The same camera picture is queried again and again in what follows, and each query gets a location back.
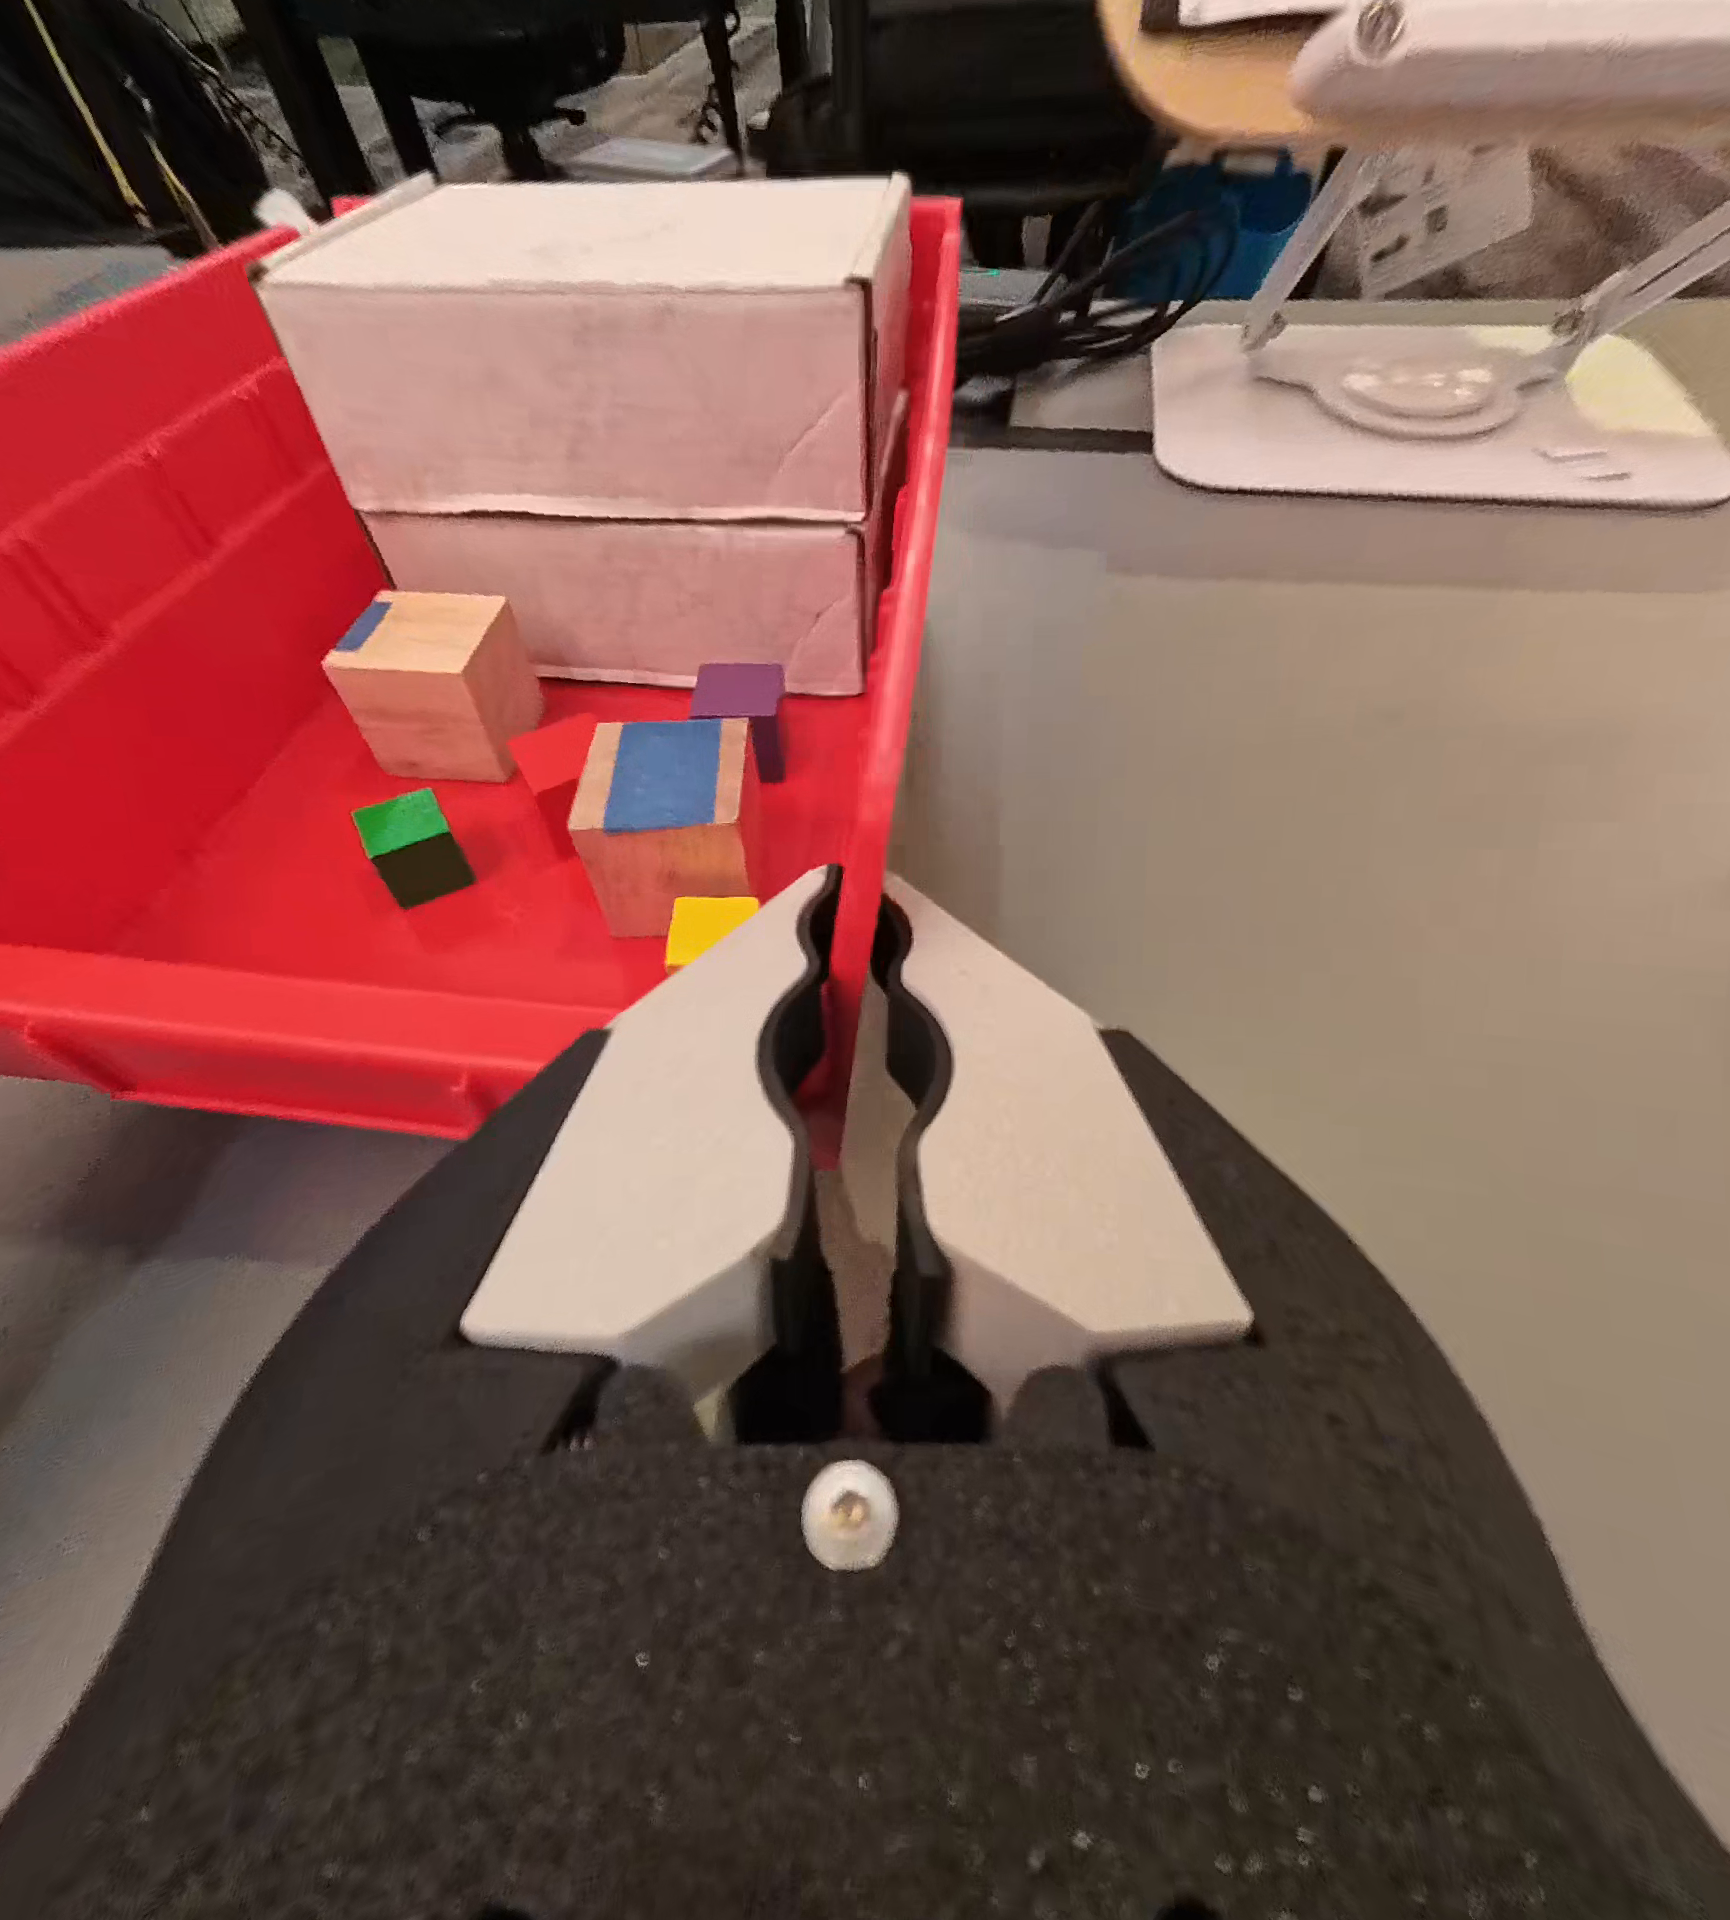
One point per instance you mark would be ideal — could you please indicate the purple wooden cube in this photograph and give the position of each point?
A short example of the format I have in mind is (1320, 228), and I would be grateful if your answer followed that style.
(739, 691)

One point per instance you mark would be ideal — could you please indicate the round table with instruction sheet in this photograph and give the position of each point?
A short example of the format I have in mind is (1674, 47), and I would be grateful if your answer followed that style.
(1195, 83)

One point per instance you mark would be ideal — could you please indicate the black office chair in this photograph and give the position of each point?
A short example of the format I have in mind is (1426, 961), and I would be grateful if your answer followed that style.
(504, 60)

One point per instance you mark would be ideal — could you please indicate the white metal document stand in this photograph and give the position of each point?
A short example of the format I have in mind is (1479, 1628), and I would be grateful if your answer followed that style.
(1255, 434)

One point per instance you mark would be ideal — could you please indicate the white cardboard mailer box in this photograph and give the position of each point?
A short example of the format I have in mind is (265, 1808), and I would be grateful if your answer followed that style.
(581, 374)
(655, 601)

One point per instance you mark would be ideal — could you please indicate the green wooden cube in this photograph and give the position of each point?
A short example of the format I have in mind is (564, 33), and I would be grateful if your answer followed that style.
(409, 832)

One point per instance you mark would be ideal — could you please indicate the white power strip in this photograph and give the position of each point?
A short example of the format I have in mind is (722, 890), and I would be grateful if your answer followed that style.
(1451, 211)

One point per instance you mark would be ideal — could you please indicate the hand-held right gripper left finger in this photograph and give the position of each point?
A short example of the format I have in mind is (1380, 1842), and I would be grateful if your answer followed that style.
(640, 1200)

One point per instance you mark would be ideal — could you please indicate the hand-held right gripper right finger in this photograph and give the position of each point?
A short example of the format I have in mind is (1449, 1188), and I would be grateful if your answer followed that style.
(1074, 1200)

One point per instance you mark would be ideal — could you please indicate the red plastic bin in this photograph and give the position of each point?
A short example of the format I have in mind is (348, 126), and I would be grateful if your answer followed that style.
(280, 961)

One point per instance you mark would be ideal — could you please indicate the red wooden cube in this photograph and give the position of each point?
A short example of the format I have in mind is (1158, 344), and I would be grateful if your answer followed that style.
(552, 759)

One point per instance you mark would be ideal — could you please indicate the blue wooden cube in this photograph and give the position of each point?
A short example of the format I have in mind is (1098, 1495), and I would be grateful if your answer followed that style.
(431, 691)
(655, 780)

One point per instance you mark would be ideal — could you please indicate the yellow wooden cube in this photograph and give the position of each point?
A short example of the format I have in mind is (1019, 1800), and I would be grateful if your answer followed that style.
(700, 926)

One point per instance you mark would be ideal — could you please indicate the teal blue object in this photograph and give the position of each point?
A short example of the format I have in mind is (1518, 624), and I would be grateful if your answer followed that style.
(1255, 211)

